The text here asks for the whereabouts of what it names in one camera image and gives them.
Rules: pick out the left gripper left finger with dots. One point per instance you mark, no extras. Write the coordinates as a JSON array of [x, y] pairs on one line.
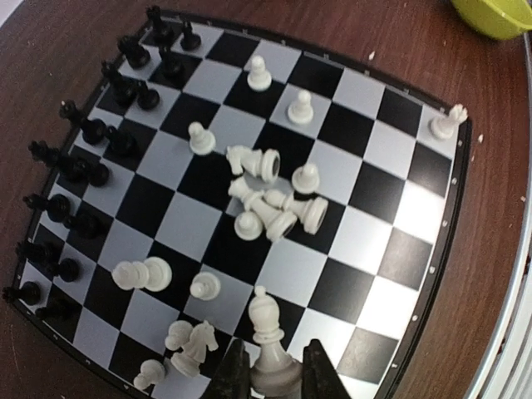
[[232, 379]]

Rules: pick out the cluster white chess piece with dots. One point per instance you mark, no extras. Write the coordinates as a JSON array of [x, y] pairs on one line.
[[271, 211]]

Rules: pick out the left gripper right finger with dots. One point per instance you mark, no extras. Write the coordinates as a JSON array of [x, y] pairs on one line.
[[319, 378]]

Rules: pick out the black pawn chess piece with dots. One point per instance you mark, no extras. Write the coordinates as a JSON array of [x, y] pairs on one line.
[[190, 40]]

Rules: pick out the white pawn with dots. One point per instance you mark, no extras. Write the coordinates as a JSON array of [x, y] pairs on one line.
[[300, 111], [259, 78]]

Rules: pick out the white pawn right side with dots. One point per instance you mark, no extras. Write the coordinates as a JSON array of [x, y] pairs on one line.
[[300, 111]]

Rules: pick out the yellow-green bowl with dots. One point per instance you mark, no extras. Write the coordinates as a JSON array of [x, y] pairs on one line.
[[499, 20]]

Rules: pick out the black white chessboard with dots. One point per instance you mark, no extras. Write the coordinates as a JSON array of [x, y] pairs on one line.
[[218, 165]]

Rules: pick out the white bishop chess piece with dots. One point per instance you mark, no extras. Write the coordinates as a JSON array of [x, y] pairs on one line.
[[275, 373]]

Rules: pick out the white pawn far right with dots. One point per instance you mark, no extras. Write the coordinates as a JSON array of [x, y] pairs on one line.
[[259, 78]]

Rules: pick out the white knight chess piece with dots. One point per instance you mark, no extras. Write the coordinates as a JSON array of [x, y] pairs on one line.
[[190, 345]]

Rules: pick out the white pawn chess piece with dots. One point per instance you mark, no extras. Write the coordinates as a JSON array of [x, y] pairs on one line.
[[151, 372]]

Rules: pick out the white king chess piece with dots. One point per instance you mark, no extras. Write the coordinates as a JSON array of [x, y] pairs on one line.
[[153, 274]]

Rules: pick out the black rook chess piece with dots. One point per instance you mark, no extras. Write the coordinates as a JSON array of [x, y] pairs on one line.
[[162, 32]]

